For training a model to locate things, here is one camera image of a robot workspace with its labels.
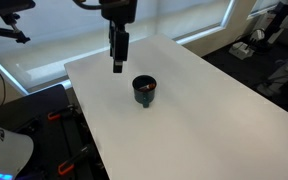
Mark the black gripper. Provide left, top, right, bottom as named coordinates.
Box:
left=99, top=0, right=139, bottom=74

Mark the marker with orange cap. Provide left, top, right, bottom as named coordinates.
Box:
left=137, top=83, right=157, bottom=92

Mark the dark teal mug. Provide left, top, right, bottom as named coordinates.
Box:
left=132, top=74, right=158, bottom=109

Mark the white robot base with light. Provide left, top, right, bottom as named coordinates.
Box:
left=0, top=119, right=35, bottom=180

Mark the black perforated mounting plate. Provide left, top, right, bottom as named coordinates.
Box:
left=0, top=83, right=110, bottom=180

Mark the white boxy device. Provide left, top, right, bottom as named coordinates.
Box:
left=229, top=40, right=256, bottom=61

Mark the white round coil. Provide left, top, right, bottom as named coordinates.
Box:
left=249, top=28, right=268, bottom=44

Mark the grey machine with label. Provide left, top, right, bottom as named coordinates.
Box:
left=256, top=48, right=288, bottom=98

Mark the black clamp with orange handle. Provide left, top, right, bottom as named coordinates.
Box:
left=47, top=104, right=80, bottom=122
left=57, top=143, right=97, bottom=176

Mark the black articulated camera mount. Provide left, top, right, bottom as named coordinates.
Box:
left=0, top=13, right=32, bottom=44

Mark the black mounted camera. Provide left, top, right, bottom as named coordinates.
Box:
left=0, top=0, right=37, bottom=19

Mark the black upright machine post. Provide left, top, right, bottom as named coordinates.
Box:
left=265, top=0, right=288, bottom=44

